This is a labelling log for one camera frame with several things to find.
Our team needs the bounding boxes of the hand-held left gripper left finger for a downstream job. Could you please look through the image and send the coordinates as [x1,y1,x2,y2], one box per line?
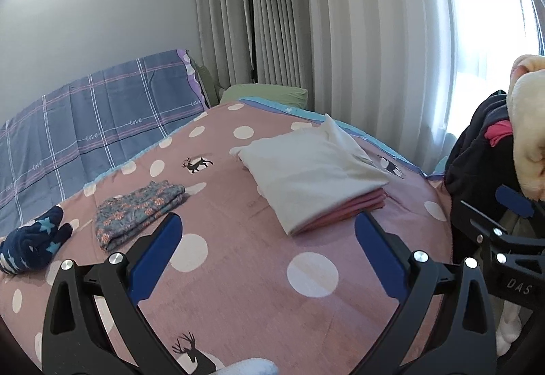
[43,211,188,375]

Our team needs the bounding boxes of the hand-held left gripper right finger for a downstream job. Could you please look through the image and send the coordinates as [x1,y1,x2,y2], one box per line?
[353,211,498,375]

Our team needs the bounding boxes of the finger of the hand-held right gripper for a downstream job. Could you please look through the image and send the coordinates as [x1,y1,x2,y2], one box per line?
[496,185,535,222]
[460,200,518,248]

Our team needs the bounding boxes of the light grey long-sleeve shirt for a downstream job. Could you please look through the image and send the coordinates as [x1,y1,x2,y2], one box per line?
[236,113,390,236]

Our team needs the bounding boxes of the dark clothes pile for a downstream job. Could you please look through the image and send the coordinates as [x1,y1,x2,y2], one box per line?
[443,92,512,239]

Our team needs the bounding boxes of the folded floral pants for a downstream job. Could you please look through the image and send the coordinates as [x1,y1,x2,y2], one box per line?
[94,180,188,252]

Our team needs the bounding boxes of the folded pink garment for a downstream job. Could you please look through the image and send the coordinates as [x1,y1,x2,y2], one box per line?
[294,188,388,233]

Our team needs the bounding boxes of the pink polka dot bed sheet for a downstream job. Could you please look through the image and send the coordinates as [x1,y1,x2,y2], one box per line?
[0,100,452,375]

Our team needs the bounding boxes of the navy star fleece garment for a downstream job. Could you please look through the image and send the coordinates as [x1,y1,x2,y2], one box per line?
[0,205,73,276]

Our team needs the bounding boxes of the blue plaid headboard cover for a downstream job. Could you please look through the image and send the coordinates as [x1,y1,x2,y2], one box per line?
[0,49,209,226]

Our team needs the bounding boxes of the green pillow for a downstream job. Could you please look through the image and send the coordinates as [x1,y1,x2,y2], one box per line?
[219,83,309,112]

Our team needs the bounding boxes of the grey pleated curtain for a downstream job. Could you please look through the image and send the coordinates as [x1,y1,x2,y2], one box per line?
[193,0,545,154]

